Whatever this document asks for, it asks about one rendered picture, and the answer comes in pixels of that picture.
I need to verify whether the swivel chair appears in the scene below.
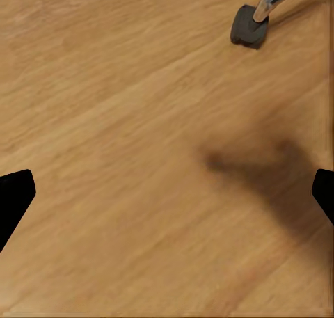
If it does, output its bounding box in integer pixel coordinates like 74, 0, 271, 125
230, 0, 286, 47

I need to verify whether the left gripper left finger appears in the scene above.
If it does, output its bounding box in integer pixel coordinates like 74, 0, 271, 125
0, 169, 36, 252

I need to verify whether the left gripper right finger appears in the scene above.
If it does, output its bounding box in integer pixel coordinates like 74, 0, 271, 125
312, 169, 334, 225

